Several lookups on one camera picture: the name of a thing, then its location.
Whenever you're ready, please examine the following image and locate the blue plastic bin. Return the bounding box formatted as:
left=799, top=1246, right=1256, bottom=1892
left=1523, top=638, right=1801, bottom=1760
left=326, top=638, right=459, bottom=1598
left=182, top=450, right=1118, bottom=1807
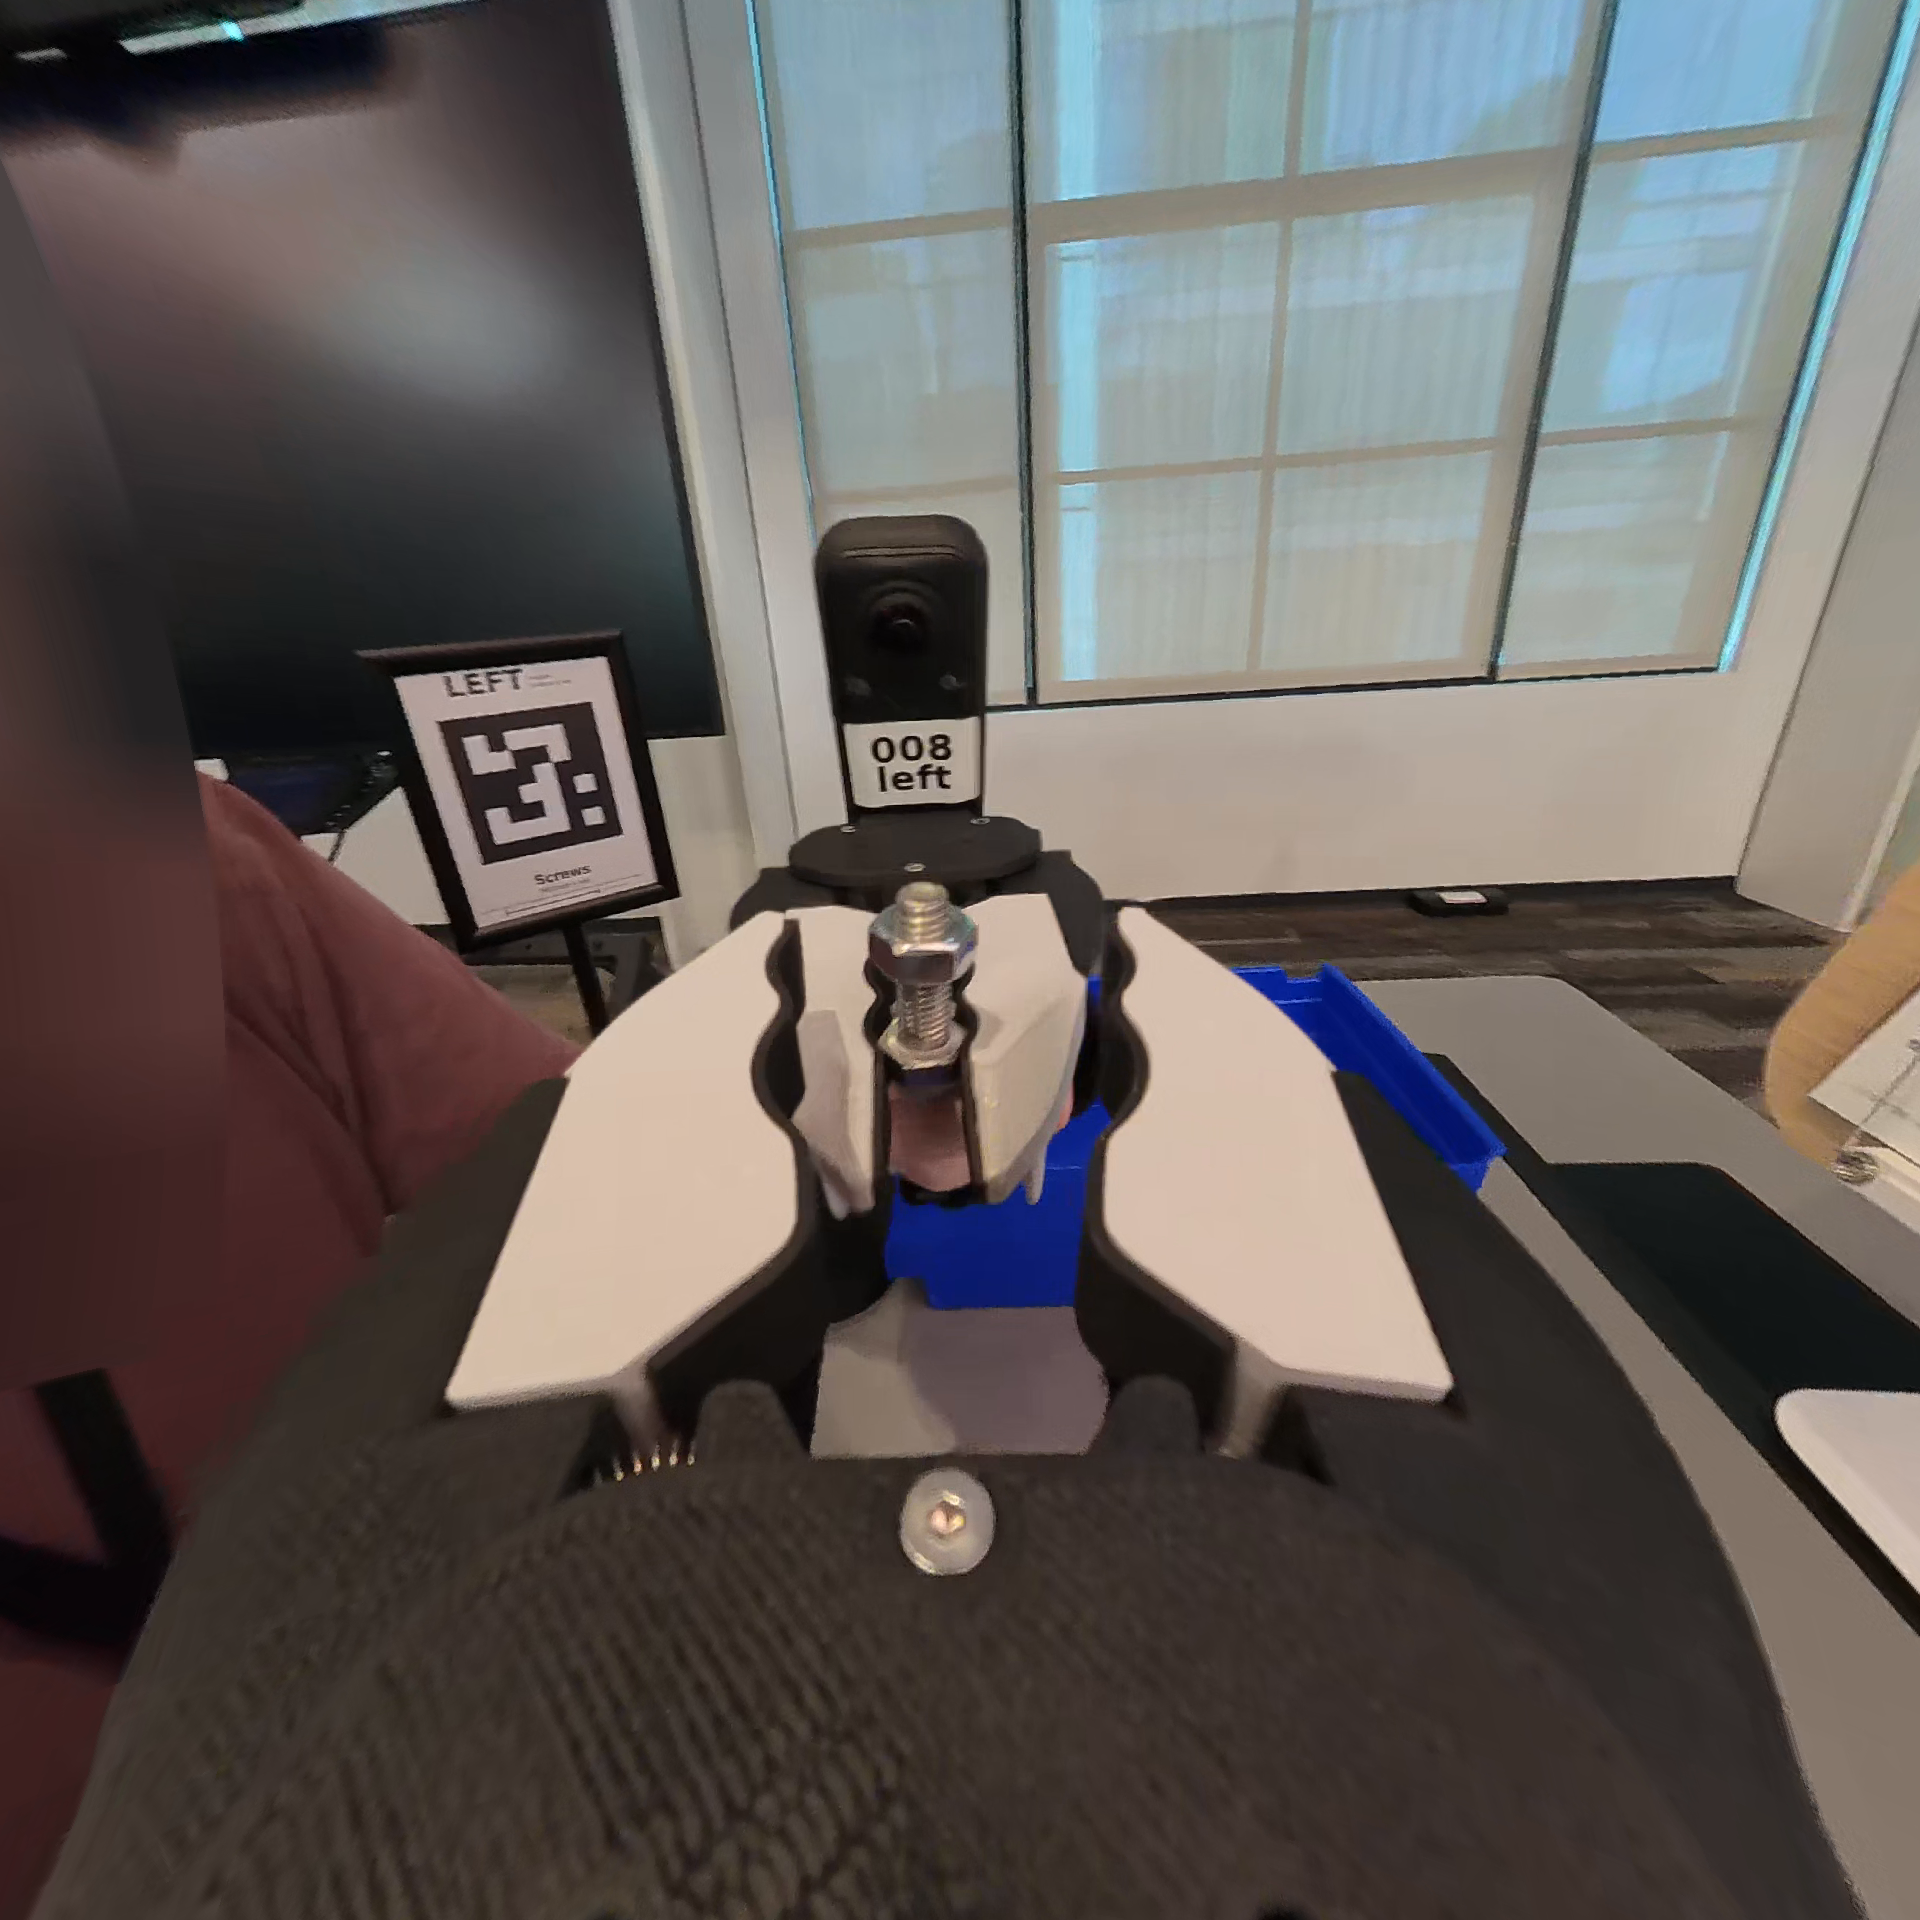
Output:
left=884, top=959, right=1504, bottom=1315

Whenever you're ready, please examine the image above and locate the steel hex bolt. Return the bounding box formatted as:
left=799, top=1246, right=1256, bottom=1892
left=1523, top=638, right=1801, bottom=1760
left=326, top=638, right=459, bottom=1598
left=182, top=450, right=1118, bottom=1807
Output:
left=866, top=884, right=983, bottom=1086

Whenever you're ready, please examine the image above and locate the black framed tag sign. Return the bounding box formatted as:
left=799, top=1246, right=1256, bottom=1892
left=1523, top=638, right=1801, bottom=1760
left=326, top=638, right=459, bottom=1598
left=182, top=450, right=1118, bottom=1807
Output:
left=356, top=631, right=680, bottom=954

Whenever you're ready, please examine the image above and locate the black video conference bar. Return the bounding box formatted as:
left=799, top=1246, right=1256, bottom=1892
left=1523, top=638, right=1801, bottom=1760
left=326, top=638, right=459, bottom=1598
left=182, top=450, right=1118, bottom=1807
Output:
left=14, top=0, right=375, bottom=62

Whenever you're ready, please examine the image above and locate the black body strap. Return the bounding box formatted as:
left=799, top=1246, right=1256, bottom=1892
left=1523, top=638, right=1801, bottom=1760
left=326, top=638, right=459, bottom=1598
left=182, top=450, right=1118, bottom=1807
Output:
left=0, top=1373, right=186, bottom=1653

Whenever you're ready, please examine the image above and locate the large black wall screen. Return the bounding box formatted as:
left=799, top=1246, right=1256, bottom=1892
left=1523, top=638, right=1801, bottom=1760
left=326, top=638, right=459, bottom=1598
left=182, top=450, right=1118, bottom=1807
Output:
left=0, top=0, right=729, bottom=758

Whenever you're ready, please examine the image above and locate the printed instruction sheet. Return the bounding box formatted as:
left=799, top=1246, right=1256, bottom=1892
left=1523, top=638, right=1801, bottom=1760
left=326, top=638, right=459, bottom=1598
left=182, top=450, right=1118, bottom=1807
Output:
left=1807, top=1036, right=1920, bottom=1172

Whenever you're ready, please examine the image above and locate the wooden backing board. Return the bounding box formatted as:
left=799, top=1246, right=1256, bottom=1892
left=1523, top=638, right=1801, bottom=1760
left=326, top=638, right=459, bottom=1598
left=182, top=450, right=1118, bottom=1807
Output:
left=1763, top=870, right=1920, bottom=1157

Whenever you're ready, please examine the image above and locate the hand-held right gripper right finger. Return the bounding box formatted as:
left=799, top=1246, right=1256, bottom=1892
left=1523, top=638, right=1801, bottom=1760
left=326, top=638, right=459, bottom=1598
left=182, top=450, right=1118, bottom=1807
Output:
left=1077, top=904, right=1456, bottom=1465

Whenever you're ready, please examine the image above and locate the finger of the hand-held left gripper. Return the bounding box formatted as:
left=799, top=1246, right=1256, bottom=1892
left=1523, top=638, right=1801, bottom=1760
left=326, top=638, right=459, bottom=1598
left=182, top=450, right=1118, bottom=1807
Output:
left=959, top=896, right=1087, bottom=1208
left=785, top=904, right=902, bottom=1222

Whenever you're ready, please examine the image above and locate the white framed window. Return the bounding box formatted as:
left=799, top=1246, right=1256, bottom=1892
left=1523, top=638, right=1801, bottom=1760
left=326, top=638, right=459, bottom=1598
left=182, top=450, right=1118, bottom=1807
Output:
left=749, top=0, right=1920, bottom=707

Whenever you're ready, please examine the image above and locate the person's left hand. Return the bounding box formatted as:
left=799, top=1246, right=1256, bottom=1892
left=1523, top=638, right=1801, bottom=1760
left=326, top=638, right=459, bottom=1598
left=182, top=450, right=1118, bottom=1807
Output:
left=883, top=1083, right=983, bottom=1203

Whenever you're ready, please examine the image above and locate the black easel stand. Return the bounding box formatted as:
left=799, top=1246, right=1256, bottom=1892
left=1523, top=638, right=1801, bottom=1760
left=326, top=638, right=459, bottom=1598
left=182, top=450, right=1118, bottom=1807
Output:
left=562, top=917, right=669, bottom=1037

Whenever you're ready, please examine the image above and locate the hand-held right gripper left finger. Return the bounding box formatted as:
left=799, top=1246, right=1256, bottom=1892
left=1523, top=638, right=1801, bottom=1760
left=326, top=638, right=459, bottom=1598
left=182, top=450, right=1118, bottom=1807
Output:
left=441, top=917, right=833, bottom=1465

